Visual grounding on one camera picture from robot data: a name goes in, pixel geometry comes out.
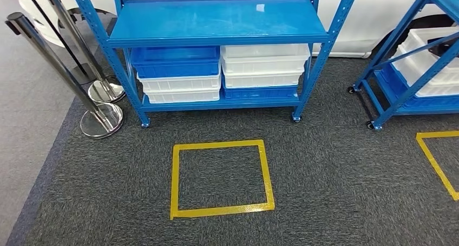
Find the deep blue plastic crate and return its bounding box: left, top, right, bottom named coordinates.
left=380, top=63, right=459, bottom=109

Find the white car with red stripe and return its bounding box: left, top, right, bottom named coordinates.
left=15, top=0, right=459, bottom=59

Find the yellow floor tape square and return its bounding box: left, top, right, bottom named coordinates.
left=169, top=139, right=276, bottom=221
left=416, top=130, right=459, bottom=202

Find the deep white plastic crate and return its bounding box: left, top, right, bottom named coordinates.
left=391, top=45, right=459, bottom=98
left=401, top=26, right=459, bottom=84

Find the black plastic trim part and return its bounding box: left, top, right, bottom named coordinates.
left=427, top=36, right=459, bottom=59

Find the large blue steel shelf rack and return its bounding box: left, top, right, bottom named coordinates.
left=68, top=0, right=362, bottom=128

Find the blue shelf rack on casters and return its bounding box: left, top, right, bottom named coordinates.
left=347, top=0, right=459, bottom=131

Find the blue plastic tray bin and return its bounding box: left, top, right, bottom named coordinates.
left=130, top=46, right=221, bottom=79
left=222, top=80, right=299, bottom=101

